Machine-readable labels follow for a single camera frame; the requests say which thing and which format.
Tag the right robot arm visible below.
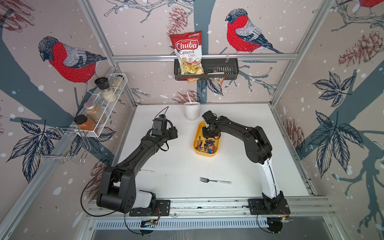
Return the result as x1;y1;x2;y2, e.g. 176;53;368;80
202;111;286;214

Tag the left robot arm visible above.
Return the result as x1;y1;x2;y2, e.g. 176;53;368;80
97;114;178;214

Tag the yellow plastic storage tray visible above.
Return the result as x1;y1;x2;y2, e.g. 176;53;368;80
193;122;220;157

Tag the white cup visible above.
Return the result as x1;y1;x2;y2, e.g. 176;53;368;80
184;102;201;121

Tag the silver fork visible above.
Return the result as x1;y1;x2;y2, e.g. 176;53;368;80
200;178;232;185

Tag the pale lid spice jar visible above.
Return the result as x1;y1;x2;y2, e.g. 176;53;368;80
112;75;125;91

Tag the silver lid spice jar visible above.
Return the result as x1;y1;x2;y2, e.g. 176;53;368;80
84;101;107;125

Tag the black lid spice jar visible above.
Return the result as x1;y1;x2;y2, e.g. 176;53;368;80
95;77;118;103

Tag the orange spice jar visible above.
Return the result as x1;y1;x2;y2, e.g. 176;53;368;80
74;115;97;131

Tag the red cassava chips bag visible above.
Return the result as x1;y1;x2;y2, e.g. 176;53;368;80
170;31;204;75

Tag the black wire wall basket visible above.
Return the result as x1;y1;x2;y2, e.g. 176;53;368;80
174;58;239;81

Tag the white wire spice rack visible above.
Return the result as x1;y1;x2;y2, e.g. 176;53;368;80
79;73;128;138

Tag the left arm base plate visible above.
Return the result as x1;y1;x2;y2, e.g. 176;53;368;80
129;200;171;217

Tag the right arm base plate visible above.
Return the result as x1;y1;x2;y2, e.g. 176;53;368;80
248;199;291;216

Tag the chrome wire hook rack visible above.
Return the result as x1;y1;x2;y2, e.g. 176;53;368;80
34;126;92;165

